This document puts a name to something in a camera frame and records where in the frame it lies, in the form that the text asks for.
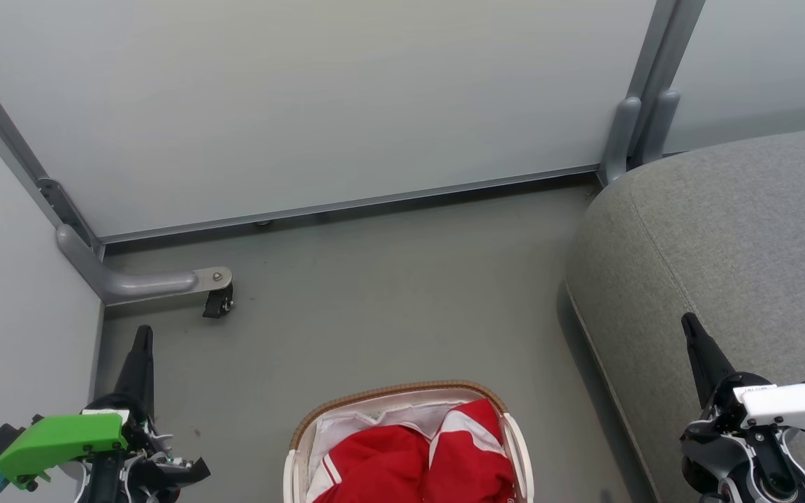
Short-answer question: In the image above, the white laundry basket brown rim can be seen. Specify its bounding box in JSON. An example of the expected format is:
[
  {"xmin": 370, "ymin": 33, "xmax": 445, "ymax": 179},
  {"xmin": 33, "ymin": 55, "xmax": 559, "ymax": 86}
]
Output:
[{"xmin": 282, "ymin": 379, "xmax": 535, "ymax": 503}]

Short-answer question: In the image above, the grey fabric sofa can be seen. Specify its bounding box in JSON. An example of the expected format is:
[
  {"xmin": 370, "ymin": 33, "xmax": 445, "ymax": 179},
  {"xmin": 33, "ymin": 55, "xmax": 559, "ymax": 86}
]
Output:
[{"xmin": 565, "ymin": 124, "xmax": 805, "ymax": 503}]

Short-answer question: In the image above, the red and white garment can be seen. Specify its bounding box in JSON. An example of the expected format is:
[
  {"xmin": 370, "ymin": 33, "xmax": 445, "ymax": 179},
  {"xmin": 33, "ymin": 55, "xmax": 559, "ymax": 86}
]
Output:
[{"xmin": 312, "ymin": 398, "xmax": 518, "ymax": 503}]

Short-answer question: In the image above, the black caster wheel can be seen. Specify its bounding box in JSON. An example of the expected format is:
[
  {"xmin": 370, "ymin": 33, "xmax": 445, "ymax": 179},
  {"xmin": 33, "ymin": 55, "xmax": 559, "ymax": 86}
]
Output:
[{"xmin": 202, "ymin": 284, "xmax": 235, "ymax": 319}]

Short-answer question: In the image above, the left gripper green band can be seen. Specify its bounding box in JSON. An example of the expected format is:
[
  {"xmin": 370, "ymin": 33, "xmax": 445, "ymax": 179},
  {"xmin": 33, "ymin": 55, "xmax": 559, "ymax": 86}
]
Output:
[{"xmin": 0, "ymin": 325, "xmax": 212, "ymax": 503}]

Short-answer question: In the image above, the grey partition bottom rail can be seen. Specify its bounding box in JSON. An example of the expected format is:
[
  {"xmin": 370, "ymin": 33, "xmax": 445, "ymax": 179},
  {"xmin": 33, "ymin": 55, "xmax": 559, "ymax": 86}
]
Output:
[{"xmin": 99, "ymin": 163, "xmax": 602, "ymax": 244}]

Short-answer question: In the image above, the grey partition foot with plate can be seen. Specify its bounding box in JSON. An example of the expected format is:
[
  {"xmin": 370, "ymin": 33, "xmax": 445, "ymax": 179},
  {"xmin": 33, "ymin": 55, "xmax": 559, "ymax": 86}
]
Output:
[{"xmin": 56, "ymin": 224, "xmax": 233, "ymax": 306}]

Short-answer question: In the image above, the grey partition post with feet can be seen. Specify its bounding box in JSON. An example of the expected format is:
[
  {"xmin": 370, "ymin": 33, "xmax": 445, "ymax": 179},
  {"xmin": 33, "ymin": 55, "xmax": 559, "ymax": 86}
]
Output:
[{"xmin": 598, "ymin": 0, "xmax": 706, "ymax": 187}]

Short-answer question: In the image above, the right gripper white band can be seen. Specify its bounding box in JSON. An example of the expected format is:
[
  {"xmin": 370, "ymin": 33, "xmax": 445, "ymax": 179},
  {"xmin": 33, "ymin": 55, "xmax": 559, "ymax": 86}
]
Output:
[{"xmin": 680, "ymin": 312, "xmax": 805, "ymax": 490}]

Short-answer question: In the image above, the grey partition corner post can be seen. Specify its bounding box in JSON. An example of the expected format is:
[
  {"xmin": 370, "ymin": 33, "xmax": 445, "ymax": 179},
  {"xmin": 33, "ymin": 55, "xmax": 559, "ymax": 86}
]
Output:
[{"xmin": 0, "ymin": 38, "xmax": 104, "ymax": 261}]

